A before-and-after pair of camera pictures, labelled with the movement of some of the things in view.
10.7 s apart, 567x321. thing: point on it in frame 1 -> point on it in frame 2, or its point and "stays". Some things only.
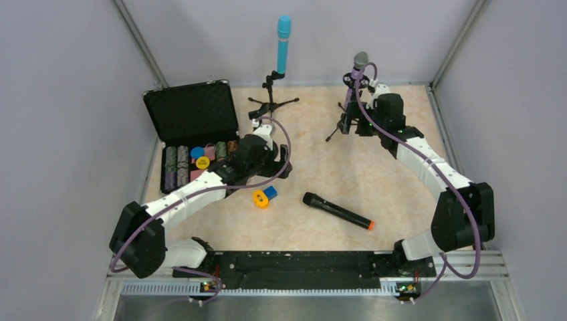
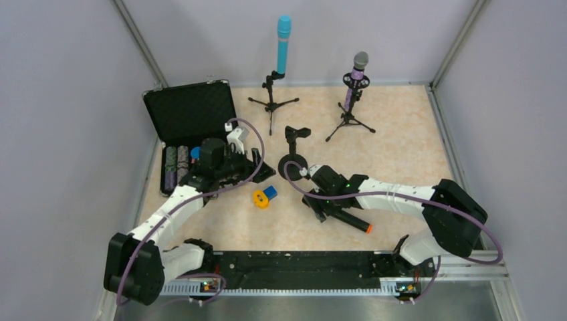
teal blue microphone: (283, 31) stays
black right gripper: (351, 120) -> (316, 205)
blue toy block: (270, 192) stays
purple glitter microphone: (361, 59) stays
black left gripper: (283, 160) -> (247, 164)
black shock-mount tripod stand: (350, 112) stays
